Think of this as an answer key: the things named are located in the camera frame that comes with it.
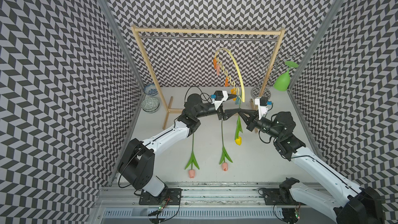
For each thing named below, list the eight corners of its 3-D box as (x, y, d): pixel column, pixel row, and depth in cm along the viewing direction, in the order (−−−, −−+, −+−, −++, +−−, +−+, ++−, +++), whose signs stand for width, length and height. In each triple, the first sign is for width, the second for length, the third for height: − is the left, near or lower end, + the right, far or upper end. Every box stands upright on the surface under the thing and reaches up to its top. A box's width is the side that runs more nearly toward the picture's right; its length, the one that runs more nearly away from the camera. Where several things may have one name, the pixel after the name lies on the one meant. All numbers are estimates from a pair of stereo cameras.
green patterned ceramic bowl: (140, 114, 103) (138, 111, 100) (144, 100, 110) (143, 97, 108) (158, 114, 103) (156, 111, 100) (161, 100, 110) (160, 97, 108)
